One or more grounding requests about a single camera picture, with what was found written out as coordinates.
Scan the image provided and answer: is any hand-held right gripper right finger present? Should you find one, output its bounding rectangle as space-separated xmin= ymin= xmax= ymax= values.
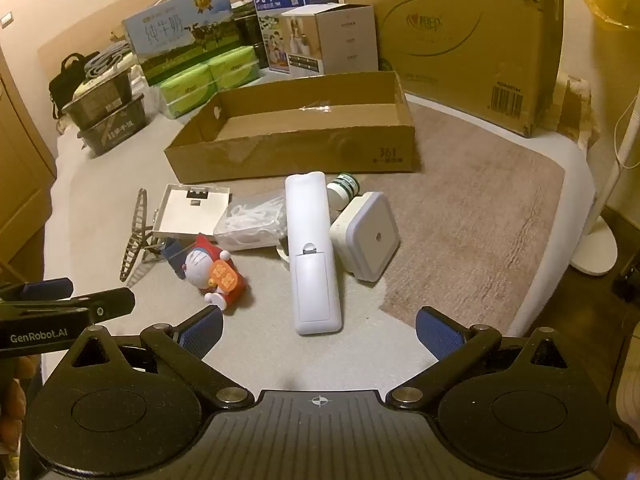
xmin=385 ymin=305 xmax=598 ymax=411

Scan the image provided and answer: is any large cardboard box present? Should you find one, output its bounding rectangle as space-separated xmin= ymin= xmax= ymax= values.
xmin=338 ymin=0 xmax=576 ymax=138

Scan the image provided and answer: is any green tissue pack bundle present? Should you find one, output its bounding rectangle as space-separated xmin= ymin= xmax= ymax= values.
xmin=159 ymin=45 xmax=263 ymax=120

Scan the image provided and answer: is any dark box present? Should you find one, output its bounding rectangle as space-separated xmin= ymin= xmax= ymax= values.
xmin=232 ymin=2 xmax=261 ymax=56

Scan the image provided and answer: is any white square switch panel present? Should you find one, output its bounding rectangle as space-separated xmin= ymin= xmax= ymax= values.
xmin=150 ymin=183 xmax=233 ymax=240

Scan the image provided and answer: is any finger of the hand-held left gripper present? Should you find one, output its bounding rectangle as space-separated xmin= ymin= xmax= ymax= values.
xmin=0 ymin=278 xmax=74 ymax=306
xmin=50 ymin=287 xmax=136 ymax=322

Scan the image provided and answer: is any shallow cardboard tray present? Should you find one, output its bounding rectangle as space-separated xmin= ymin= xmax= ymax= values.
xmin=164 ymin=71 xmax=422 ymax=184

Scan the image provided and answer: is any person's left hand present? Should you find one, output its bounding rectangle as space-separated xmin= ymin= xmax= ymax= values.
xmin=0 ymin=355 xmax=42 ymax=441

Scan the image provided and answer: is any wooden door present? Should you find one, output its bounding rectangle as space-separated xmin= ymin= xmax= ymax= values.
xmin=0 ymin=50 xmax=58 ymax=281

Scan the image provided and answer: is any square white night light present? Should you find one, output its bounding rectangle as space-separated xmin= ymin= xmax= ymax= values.
xmin=329 ymin=191 xmax=401 ymax=282

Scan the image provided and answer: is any green white lip salve jar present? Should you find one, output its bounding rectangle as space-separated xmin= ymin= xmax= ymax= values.
xmin=326 ymin=172 xmax=360 ymax=211

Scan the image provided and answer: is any black bag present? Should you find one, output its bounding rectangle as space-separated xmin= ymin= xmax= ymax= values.
xmin=48 ymin=52 xmax=101 ymax=121

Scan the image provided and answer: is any brown blanket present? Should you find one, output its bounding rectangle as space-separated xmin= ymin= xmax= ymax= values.
xmin=377 ymin=92 xmax=566 ymax=336

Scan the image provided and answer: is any blue cat toy figure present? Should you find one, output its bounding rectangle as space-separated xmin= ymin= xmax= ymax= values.
xmin=181 ymin=234 xmax=249 ymax=315

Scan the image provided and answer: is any metal wire stand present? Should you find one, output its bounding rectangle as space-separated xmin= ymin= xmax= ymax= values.
xmin=119 ymin=187 xmax=166 ymax=282

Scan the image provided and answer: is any green milk carton box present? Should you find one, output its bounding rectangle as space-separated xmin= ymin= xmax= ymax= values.
xmin=122 ymin=0 xmax=238 ymax=86

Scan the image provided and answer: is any white fan stand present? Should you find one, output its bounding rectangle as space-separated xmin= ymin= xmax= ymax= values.
xmin=570 ymin=105 xmax=640 ymax=277

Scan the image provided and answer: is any white product box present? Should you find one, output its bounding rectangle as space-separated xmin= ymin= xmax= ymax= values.
xmin=280 ymin=4 xmax=379 ymax=78

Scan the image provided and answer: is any white remote control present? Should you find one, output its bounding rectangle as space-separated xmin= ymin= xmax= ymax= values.
xmin=285 ymin=171 xmax=345 ymax=336

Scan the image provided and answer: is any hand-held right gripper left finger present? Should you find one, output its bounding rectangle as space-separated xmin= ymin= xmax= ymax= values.
xmin=42 ymin=305 xmax=256 ymax=411

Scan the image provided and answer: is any white cable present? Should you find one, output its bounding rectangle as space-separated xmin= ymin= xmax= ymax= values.
xmin=611 ymin=95 xmax=640 ymax=171

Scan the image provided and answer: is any blue binder clip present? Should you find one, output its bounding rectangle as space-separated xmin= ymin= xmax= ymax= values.
xmin=142 ymin=237 xmax=193 ymax=281

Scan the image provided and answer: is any grey striped bag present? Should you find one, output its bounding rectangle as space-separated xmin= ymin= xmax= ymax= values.
xmin=85 ymin=42 xmax=133 ymax=81

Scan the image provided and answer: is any cardboard sheet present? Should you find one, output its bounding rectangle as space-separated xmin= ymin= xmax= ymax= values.
xmin=555 ymin=72 xmax=601 ymax=150

